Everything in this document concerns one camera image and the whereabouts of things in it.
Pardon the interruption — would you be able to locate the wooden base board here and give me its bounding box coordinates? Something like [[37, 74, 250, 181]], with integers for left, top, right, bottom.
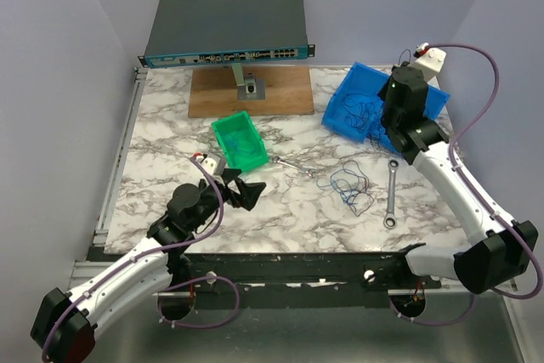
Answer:
[[188, 65, 315, 118]]

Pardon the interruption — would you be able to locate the grey network switch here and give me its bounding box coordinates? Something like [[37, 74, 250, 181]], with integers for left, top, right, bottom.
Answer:
[[139, 0, 315, 69]]

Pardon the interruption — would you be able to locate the silver combination wrench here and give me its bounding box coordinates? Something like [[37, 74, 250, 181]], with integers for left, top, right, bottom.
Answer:
[[271, 156, 315, 178]]

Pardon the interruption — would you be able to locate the blue plastic bin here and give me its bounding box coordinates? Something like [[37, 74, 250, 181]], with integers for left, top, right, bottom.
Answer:
[[321, 63, 383, 142], [366, 71, 450, 154]]

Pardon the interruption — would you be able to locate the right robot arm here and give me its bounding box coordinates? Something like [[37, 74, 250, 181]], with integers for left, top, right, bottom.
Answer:
[[378, 65, 538, 294]]

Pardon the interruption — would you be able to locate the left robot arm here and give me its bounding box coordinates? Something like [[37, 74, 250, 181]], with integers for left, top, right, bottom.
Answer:
[[31, 168, 266, 362]]

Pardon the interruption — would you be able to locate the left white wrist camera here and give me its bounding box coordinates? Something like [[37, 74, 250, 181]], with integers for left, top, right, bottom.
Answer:
[[193, 152, 226, 177]]

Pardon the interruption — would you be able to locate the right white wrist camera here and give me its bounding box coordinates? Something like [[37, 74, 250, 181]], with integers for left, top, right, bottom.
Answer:
[[409, 43, 447, 82]]

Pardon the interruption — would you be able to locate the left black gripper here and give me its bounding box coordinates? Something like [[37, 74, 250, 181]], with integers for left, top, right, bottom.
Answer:
[[189, 168, 265, 231]]

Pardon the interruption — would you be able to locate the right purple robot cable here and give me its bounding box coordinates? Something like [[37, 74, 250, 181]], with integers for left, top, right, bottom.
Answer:
[[388, 42, 544, 326]]

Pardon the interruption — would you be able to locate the grey metal stand bracket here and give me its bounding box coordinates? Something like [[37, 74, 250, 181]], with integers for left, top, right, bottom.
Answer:
[[231, 63, 265, 101]]

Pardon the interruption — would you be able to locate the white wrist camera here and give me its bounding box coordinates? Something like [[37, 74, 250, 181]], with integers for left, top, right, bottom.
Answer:
[[193, 152, 226, 177], [409, 43, 447, 82]]

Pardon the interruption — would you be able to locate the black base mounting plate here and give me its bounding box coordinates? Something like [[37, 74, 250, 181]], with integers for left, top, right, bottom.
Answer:
[[164, 251, 440, 309]]

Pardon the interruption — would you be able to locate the left blue plastic bin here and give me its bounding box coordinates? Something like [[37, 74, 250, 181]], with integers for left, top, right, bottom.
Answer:
[[321, 63, 383, 142]]

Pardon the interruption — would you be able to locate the right blue plastic bin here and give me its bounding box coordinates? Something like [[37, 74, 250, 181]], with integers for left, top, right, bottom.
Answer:
[[366, 71, 450, 154]]

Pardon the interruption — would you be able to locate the green plastic bin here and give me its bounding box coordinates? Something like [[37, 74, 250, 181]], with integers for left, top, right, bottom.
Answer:
[[212, 111, 269, 172]]

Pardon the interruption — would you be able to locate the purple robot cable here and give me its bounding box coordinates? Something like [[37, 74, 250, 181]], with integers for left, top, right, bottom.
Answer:
[[41, 154, 241, 362], [388, 42, 544, 326]]

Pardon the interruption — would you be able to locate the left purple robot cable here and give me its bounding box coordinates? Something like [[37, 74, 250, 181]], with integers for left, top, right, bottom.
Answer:
[[41, 154, 241, 362]]

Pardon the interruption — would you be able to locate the silver ratchet wrench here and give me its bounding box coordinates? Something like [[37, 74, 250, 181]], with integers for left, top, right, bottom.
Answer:
[[383, 159, 399, 230]]

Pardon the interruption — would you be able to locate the aluminium frame rail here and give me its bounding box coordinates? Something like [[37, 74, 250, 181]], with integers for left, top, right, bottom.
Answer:
[[70, 258, 519, 296]]

